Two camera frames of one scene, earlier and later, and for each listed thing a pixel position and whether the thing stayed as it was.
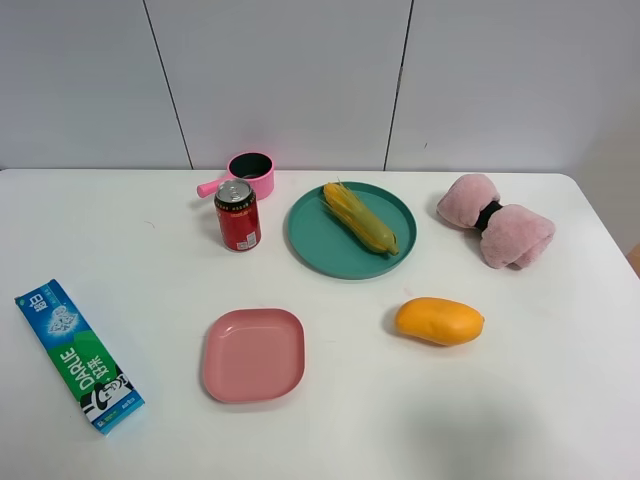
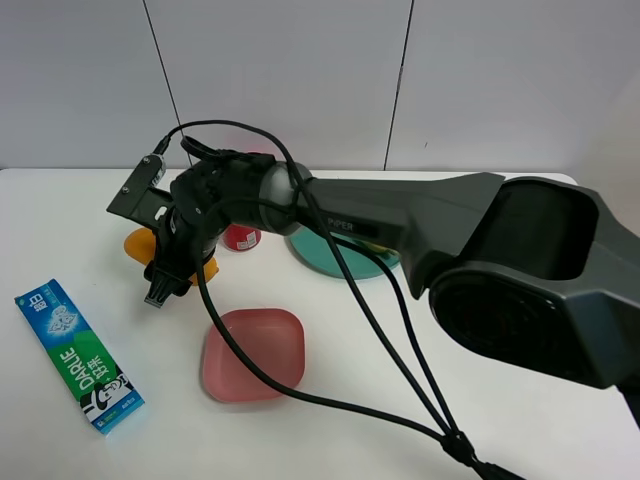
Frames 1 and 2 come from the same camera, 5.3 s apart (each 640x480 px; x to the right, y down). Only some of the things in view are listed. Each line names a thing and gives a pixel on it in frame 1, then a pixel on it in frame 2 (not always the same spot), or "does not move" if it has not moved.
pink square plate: (252, 355) does not move
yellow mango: (439, 320) -> (141, 245)
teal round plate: (321, 242) does not move
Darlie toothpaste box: (104, 393) does not move
